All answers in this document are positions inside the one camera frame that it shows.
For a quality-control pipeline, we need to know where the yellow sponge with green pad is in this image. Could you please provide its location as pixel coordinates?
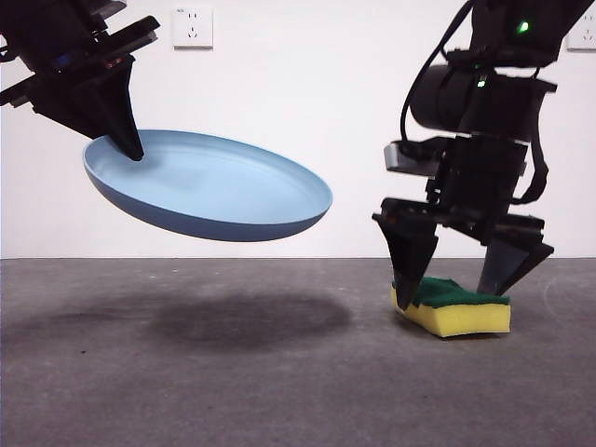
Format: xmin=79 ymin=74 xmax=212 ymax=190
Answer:
xmin=390 ymin=277 xmax=511 ymax=339

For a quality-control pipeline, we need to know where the blue round plate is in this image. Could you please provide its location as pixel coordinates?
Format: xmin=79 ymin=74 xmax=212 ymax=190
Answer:
xmin=82 ymin=129 xmax=334 ymax=243

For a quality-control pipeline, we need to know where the short looped black cable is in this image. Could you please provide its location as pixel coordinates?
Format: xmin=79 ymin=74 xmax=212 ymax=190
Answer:
xmin=509 ymin=133 xmax=550 ymax=207

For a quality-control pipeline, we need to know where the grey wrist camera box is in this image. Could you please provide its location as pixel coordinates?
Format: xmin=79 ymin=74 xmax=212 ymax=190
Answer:
xmin=383 ymin=141 xmax=444 ymax=177

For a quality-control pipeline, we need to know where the white wall socket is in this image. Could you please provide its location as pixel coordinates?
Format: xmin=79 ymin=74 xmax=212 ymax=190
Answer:
xmin=172 ymin=6 xmax=214 ymax=51
xmin=565 ymin=18 xmax=596 ymax=52

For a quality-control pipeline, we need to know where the long black arm cable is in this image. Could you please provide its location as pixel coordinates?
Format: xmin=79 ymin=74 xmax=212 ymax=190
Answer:
xmin=400 ymin=0 xmax=476 ymax=146

